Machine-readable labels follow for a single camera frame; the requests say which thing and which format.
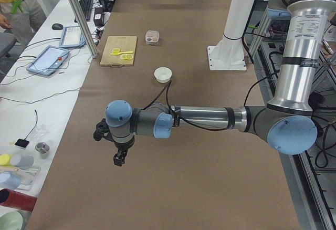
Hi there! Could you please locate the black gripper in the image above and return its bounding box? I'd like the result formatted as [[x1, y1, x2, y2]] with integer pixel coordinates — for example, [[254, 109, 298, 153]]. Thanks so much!
[[93, 118, 135, 166]]

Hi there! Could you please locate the clear plastic egg box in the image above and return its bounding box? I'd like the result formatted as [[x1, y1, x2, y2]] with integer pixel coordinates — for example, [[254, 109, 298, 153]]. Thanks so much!
[[145, 30, 160, 45]]

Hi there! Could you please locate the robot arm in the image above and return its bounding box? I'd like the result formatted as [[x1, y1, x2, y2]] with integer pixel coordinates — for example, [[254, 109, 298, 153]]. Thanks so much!
[[93, 0, 335, 166]]

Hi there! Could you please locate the black power adapter box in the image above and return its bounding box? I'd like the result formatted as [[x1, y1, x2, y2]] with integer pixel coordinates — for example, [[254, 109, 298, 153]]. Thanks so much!
[[93, 7, 104, 27]]

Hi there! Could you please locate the small metal cylinder cup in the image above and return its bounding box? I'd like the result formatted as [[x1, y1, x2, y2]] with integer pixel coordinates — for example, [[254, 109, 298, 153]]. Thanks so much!
[[35, 142, 50, 159]]

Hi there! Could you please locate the clear dish rack tray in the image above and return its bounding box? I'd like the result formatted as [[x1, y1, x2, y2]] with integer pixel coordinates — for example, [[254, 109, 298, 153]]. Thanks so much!
[[14, 165, 41, 191]]

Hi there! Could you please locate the grey plastic cup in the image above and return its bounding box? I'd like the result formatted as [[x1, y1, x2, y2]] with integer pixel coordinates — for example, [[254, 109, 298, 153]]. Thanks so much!
[[10, 154, 34, 170]]

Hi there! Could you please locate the white bowl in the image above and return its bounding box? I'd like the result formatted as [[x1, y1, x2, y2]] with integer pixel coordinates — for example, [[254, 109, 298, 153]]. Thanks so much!
[[154, 67, 172, 83]]

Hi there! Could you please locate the small black square pad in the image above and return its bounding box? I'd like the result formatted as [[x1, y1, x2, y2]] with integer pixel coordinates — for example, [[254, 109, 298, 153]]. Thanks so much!
[[14, 139, 29, 149]]

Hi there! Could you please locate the yellow plastic knife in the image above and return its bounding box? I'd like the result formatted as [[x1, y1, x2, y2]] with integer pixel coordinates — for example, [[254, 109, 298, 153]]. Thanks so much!
[[111, 50, 134, 55]]

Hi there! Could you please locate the lemon slice near knife tip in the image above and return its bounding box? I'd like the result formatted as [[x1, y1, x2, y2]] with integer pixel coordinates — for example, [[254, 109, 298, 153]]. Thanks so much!
[[111, 48, 121, 55]]

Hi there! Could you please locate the light blue cup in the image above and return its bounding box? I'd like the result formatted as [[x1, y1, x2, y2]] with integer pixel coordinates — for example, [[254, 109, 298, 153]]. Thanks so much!
[[0, 172, 22, 190]]

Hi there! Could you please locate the yellow plastic cup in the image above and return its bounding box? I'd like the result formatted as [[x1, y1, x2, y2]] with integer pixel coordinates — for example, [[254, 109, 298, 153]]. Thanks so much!
[[0, 154, 12, 166]]

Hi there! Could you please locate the wooden cutting board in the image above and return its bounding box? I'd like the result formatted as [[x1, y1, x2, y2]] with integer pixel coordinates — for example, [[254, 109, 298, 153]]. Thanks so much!
[[100, 36, 138, 67]]

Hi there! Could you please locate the red cylinder bottle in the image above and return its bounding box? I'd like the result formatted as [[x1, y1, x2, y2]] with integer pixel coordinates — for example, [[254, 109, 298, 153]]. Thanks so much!
[[1, 189, 37, 212]]

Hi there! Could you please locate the near blue teach pendant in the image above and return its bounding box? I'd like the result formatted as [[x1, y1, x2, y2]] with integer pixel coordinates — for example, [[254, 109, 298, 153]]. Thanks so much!
[[26, 46, 70, 77]]

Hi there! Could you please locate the blue teach pendant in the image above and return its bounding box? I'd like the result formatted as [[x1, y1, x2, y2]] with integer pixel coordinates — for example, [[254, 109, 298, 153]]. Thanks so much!
[[59, 26, 86, 48], [26, 46, 70, 77]]

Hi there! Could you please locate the light green bowl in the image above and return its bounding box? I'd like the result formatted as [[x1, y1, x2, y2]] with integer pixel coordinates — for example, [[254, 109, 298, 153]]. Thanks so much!
[[1, 212, 24, 230]]

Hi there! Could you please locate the far blue teach pendant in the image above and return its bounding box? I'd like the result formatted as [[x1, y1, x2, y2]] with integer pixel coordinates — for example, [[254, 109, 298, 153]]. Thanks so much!
[[59, 26, 86, 48]]

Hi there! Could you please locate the black computer mouse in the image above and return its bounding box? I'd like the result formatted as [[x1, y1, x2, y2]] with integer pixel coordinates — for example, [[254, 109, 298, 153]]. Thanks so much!
[[51, 23, 64, 30]]

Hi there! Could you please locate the black keyboard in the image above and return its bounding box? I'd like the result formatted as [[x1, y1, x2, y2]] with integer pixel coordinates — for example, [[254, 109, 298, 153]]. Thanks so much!
[[79, 0, 93, 22]]

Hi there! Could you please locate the person in yellow shirt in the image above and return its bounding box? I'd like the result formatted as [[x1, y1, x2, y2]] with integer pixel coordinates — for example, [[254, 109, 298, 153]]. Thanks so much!
[[1, 0, 46, 47]]

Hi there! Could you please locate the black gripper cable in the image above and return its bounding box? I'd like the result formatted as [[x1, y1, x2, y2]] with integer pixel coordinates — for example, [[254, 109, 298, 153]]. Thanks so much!
[[141, 80, 280, 131]]

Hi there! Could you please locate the white camera pedestal column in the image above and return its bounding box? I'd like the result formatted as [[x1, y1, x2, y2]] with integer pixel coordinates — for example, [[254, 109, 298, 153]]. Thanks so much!
[[207, 0, 254, 71]]

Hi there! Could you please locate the aluminium frame post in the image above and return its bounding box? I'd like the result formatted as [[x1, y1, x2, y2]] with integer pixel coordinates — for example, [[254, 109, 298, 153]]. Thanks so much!
[[68, 0, 98, 58]]

